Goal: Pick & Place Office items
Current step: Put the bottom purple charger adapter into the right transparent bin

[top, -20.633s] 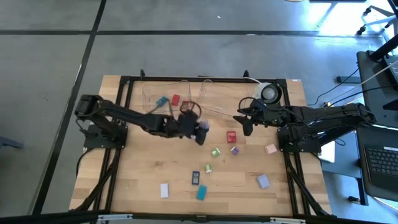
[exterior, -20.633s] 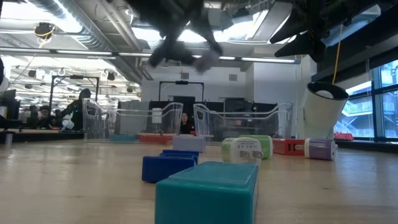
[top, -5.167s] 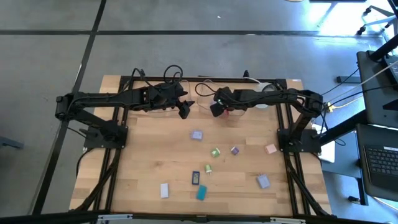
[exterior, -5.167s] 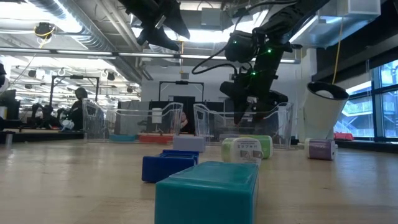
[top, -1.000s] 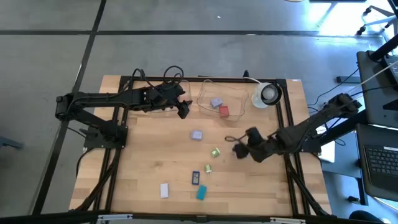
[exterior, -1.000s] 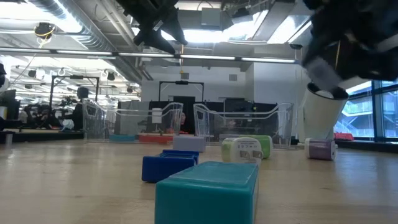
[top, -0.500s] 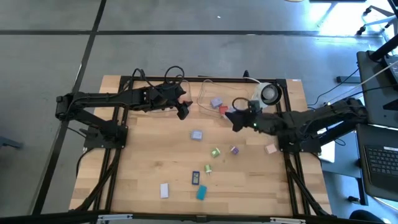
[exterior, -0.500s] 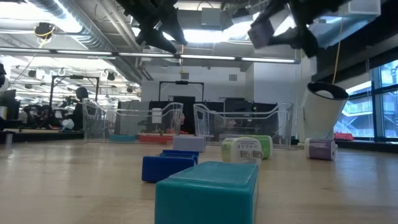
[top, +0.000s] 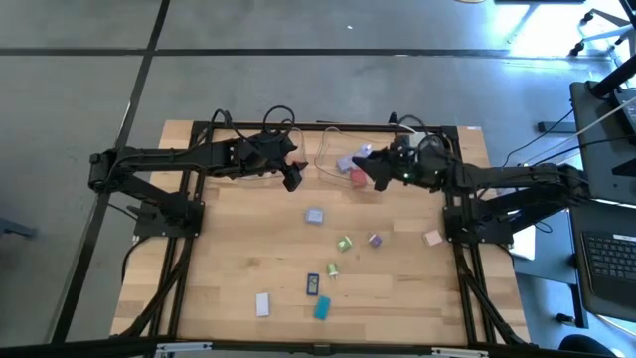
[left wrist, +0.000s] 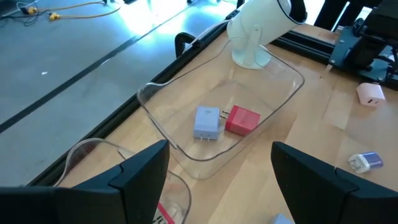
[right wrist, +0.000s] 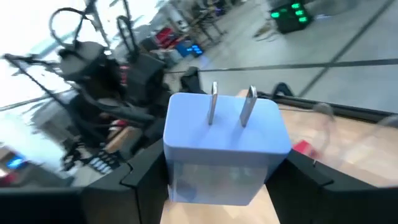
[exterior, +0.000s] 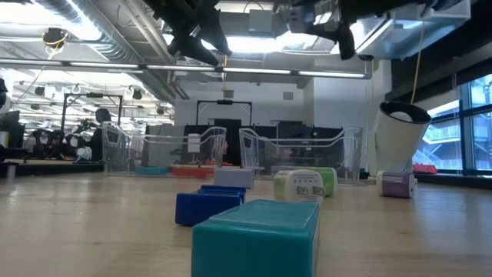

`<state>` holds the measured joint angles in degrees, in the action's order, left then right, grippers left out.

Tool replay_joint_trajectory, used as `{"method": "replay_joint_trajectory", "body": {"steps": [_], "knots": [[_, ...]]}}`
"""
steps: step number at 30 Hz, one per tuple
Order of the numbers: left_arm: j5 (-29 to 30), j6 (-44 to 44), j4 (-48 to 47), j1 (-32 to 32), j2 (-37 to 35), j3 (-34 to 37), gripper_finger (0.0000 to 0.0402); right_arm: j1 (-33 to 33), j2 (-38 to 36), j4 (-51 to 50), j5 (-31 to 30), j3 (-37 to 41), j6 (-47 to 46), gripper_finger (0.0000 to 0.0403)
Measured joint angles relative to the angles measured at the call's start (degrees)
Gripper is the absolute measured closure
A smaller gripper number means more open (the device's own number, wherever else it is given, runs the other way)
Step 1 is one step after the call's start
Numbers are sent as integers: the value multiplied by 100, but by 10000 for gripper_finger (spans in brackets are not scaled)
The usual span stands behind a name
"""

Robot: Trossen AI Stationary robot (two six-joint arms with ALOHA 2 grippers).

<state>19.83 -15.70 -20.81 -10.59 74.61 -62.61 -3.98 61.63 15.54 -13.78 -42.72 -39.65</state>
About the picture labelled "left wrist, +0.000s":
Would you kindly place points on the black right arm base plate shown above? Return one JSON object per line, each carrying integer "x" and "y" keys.
{"x": 342, "y": 53}

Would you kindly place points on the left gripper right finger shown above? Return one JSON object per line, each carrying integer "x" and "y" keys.
{"x": 326, "y": 199}

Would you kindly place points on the red wall charger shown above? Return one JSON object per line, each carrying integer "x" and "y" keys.
{"x": 244, "y": 120}

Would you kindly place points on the clear plastic bin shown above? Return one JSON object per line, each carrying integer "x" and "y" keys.
{"x": 178, "y": 202}
{"x": 264, "y": 99}

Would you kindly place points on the purple white small charger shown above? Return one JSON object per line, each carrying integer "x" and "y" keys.
{"x": 370, "y": 160}

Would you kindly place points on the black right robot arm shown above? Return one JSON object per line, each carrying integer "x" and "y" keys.
{"x": 379, "y": 31}

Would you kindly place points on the dark grey side desk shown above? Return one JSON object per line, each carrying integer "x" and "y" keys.
{"x": 329, "y": 12}

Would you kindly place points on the pink wall charger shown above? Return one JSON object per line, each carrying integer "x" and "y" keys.
{"x": 370, "y": 93}

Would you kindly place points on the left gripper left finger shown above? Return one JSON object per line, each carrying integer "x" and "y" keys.
{"x": 93, "y": 202}

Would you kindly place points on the lavender wall charger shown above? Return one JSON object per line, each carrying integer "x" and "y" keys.
{"x": 206, "y": 121}
{"x": 281, "y": 220}

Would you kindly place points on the black frame clamp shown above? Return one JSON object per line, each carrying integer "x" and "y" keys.
{"x": 186, "y": 42}

